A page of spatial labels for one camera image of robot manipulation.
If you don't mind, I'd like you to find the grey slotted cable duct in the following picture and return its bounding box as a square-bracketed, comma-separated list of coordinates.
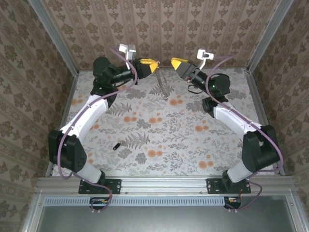
[44, 195, 243, 206]

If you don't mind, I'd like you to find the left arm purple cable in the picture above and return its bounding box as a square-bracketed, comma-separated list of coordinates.
[56, 47, 138, 215]

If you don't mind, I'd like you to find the black cable connector box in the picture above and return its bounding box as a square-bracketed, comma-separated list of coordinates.
[224, 196, 242, 210]

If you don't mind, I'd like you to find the aluminium table side rail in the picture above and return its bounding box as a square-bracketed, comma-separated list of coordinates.
[243, 69, 286, 176]
[46, 71, 80, 177]

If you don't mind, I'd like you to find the aluminium frame post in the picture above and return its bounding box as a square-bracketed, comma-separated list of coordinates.
[28, 0, 80, 75]
[246, 0, 295, 73]

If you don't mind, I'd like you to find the thin aluminium table edge rail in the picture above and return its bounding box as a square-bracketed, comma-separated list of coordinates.
[78, 68, 249, 72]

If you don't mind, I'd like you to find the long aluminium base rail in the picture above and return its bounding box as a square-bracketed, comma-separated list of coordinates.
[36, 175, 297, 195]

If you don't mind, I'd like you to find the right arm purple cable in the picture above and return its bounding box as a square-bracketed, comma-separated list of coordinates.
[206, 55, 283, 215]

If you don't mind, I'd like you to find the grey sheet metal panel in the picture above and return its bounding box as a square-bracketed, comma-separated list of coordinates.
[21, 205, 309, 232]

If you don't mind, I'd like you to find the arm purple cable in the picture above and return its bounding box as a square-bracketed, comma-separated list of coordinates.
[56, 47, 138, 215]
[206, 55, 283, 215]

